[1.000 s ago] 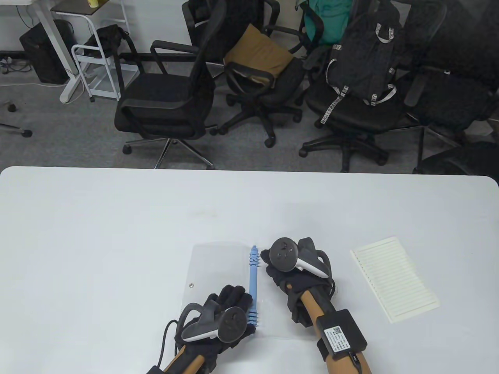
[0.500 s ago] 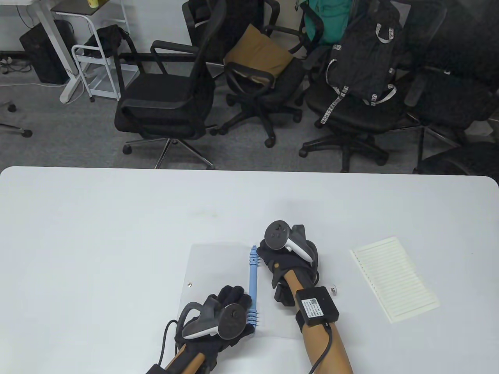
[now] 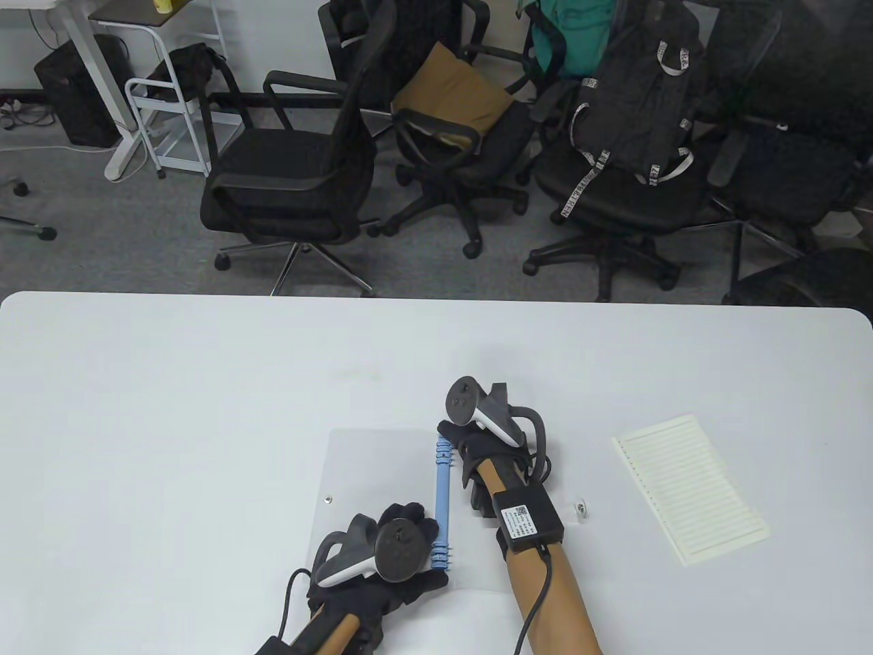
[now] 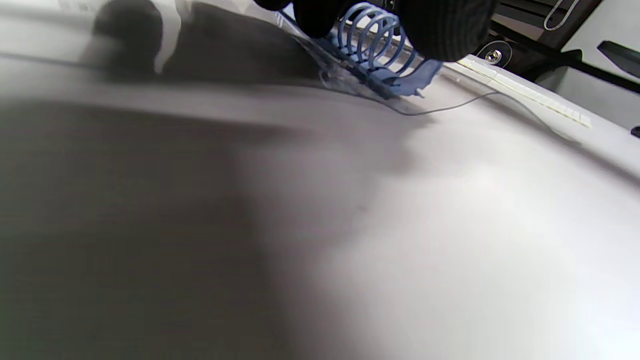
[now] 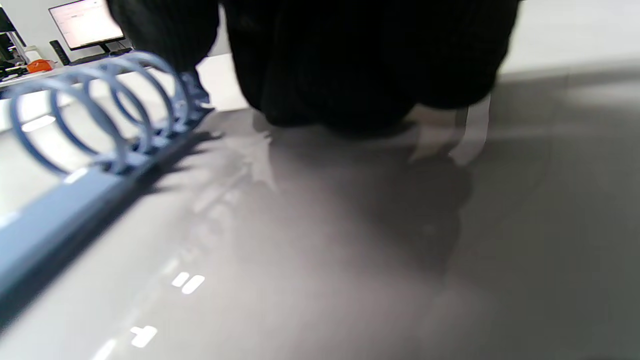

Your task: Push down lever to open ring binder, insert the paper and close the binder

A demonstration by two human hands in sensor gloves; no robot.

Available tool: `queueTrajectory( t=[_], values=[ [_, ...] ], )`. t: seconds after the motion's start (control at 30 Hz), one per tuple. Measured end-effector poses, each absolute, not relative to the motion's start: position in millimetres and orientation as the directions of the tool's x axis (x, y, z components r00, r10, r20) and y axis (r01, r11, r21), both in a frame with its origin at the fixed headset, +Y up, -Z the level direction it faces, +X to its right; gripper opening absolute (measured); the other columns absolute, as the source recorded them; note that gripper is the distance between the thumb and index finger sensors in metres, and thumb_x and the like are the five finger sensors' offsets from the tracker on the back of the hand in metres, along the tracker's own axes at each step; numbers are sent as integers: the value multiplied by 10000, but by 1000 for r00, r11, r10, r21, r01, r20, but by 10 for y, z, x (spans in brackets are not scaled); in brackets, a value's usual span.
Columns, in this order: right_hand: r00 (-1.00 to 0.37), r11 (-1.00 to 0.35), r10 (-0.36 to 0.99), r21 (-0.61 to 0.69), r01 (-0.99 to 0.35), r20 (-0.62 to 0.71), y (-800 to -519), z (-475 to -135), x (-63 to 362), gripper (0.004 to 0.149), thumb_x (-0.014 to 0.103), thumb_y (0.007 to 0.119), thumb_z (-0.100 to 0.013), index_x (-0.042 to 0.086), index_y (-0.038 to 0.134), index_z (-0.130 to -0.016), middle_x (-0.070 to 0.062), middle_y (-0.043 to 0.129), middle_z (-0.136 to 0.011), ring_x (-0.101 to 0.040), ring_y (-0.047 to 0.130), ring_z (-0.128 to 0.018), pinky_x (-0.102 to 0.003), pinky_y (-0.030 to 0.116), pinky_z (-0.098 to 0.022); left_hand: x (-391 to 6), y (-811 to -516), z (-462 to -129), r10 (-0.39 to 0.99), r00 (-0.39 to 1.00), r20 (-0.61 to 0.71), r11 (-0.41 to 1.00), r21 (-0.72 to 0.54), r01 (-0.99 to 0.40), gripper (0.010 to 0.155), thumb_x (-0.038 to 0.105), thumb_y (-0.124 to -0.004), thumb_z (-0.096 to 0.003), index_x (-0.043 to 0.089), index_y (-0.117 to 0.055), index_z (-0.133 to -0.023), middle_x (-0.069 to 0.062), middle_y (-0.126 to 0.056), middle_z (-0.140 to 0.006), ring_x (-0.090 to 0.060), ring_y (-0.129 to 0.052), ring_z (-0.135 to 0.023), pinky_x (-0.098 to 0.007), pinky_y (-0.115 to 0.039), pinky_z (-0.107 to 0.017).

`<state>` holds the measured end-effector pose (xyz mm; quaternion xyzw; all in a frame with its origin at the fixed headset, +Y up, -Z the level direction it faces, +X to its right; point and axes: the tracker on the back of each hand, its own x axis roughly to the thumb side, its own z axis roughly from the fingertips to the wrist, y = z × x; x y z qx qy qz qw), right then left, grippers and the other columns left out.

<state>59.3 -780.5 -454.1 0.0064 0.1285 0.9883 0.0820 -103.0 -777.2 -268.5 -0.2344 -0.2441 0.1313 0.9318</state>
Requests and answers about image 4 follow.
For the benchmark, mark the blue plastic binding coil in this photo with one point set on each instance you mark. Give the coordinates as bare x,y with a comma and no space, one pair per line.
372,47

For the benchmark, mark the silver screw with washer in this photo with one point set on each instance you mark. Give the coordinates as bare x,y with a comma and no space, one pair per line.
493,56

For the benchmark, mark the silver paper clip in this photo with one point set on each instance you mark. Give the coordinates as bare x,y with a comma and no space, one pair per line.
560,15

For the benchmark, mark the person's left hand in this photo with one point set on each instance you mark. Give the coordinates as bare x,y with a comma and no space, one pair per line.
445,25

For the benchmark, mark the black metal frame rail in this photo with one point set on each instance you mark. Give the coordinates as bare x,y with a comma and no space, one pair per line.
545,52

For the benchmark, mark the white tape strip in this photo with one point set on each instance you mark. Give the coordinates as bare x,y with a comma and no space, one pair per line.
530,92

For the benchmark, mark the black flat wedge piece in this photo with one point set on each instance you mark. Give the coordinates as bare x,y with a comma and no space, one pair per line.
622,57

